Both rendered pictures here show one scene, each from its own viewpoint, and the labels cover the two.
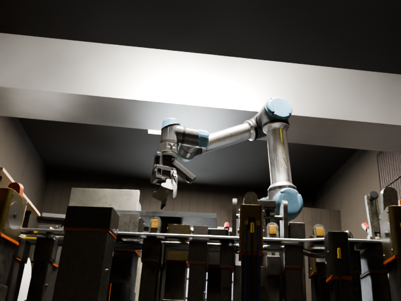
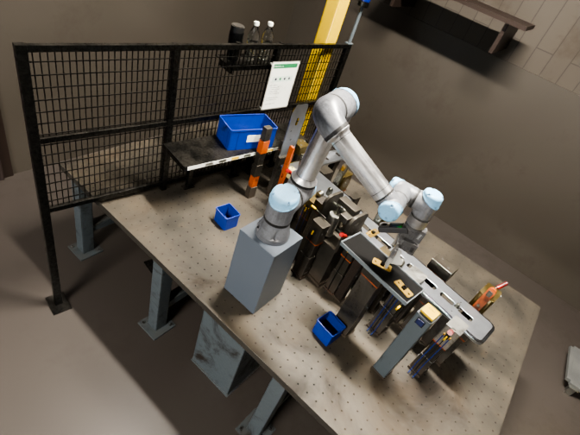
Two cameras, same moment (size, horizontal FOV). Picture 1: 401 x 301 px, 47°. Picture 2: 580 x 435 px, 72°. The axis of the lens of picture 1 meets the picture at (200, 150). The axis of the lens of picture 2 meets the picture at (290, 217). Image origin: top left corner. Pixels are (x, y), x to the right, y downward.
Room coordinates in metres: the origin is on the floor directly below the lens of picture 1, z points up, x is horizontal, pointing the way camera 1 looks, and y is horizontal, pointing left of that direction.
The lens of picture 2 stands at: (2.97, 0.37, 2.25)
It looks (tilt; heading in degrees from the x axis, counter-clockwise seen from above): 39 degrees down; 210
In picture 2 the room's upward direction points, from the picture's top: 21 degrees clockwise
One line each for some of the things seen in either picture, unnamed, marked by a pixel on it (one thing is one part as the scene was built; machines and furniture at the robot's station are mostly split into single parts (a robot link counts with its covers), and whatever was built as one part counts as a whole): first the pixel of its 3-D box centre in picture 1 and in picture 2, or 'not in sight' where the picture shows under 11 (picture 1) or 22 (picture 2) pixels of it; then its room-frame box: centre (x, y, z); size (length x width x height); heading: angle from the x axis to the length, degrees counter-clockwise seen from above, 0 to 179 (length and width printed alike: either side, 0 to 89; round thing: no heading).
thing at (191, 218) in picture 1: (167, 219); (381, 266); (1.66, 0.11, 1.16); 0.37 x 0.14 x 0.02; 85
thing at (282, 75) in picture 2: not in sight; (279, 85); (1.11, -1.10, 1.30); 0.23 x 0.02 x 0.31; 175
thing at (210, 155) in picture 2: not in sight; (242, 143); (1.42, -1.01, 1.01); 0.90 x 0.22 x 0.03; 175
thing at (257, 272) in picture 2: not in sight; (261, 263); (1.88, -0.32, 0.90); 0.20 x 0.20 x 0.40; 4
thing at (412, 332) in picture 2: not in sight; (403, 343); (1.68, 0.36, 0.92); 0.08 x 0.08 x 0.44; 85
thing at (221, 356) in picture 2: not in sight; (237, 331); (1.88, -0.32, 0.33); 0.31 x 0.31 x 0.66; 4
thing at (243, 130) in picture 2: not in sight; (247, 131); (1.41, -1.01, 1.09); 0.30 x 0.17 x 0.13; 165
